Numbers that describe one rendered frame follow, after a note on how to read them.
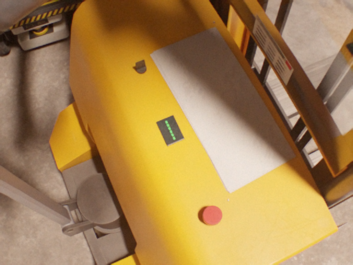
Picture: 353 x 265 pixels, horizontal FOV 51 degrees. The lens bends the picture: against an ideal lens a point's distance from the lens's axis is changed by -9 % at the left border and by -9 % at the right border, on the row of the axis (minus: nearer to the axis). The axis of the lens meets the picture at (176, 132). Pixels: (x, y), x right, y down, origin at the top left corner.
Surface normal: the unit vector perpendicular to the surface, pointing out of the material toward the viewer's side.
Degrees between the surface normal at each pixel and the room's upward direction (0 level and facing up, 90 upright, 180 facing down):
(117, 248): 0
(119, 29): 0
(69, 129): 22
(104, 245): 0
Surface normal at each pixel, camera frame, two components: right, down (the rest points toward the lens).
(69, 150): -0.36, -0.18
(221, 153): -0.02, -0.36
